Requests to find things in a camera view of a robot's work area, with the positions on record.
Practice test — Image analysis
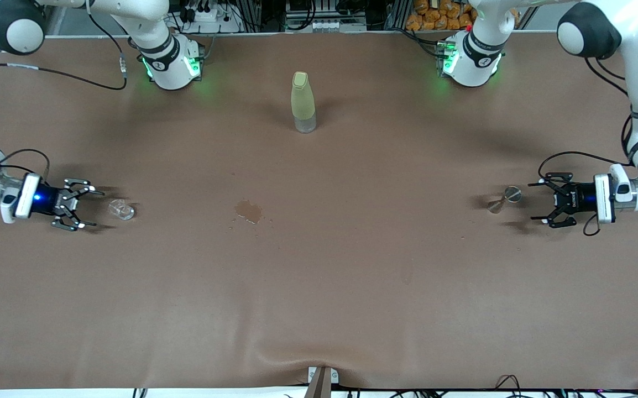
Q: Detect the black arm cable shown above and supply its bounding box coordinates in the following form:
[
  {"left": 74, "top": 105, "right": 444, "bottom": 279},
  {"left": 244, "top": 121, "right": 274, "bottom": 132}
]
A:
[
  {"left": 537, "top": 55, "right": 637, "bottom": 237},
  {"left": 0, "top": 0, "right": 128, "bottom": 183}
]

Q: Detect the brown liquid spill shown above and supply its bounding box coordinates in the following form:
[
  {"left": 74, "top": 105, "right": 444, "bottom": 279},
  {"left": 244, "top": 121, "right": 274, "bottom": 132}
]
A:
[{"left": 232, "top": 200, "right": 273, "bottom": 226}]

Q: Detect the orange snack pile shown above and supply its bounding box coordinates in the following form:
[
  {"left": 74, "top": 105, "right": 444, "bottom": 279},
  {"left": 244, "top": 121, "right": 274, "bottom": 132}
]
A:
[{"left": 406, "top": 0, "right": 477, "bottom": 31}]

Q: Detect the green bottle with clear base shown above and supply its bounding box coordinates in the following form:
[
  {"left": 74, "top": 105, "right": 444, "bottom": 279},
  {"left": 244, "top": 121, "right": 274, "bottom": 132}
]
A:
[{"left": 290, "top": 71, "right": 317, "bottom": 134}]

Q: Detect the clear glass cup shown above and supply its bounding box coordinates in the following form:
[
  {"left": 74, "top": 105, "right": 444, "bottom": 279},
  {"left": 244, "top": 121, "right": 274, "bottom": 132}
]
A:
[{"left": 108, "top": 199, "right": 136, "bottom": 221}]

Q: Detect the white terminal block row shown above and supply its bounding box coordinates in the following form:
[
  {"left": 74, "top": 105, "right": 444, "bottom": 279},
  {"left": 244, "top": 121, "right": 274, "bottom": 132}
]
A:
[{"left": 309, "top": 18, "right": 368, "bottom": 32}]

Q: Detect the brown table mat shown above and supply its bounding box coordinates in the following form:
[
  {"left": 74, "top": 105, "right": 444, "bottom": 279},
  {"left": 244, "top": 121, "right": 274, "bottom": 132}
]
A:
[{"left": 0, "top": 30, "right": 638, "bottom": 390}]

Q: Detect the white power strip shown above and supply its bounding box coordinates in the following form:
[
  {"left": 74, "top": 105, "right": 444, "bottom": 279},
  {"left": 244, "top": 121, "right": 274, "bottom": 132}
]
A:
[{"left": 178, "top": 0, "right": 242, "bottom": 34}]

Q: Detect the black cable loop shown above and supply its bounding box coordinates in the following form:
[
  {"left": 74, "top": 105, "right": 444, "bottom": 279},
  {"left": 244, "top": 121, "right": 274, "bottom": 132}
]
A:
[{"left": 495, "top": 374, "right": 523, "bottom": 398}]

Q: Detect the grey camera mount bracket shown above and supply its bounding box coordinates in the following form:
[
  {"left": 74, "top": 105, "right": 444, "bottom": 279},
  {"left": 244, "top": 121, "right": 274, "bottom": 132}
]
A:
[{"left": 307, "top": 366, "right": 340, "bottom": 398}]

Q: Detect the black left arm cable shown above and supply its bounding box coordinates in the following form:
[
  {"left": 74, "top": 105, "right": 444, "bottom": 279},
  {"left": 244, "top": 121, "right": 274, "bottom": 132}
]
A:
[{"left": 537, "top": 55, "right": 637, "bottom": 237}]

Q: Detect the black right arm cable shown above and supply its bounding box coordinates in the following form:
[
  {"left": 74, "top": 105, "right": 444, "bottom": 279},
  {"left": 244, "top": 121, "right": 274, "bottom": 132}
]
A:
[{"left": 0, "top": 0, "right": 128, "bottom": 183}]

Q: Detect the steel jigger measuring cup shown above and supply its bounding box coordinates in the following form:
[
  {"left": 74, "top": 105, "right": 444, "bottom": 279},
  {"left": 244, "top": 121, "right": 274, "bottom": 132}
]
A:
[{"left": 487, "top": 186, "right": 522, "bottom": 214}]

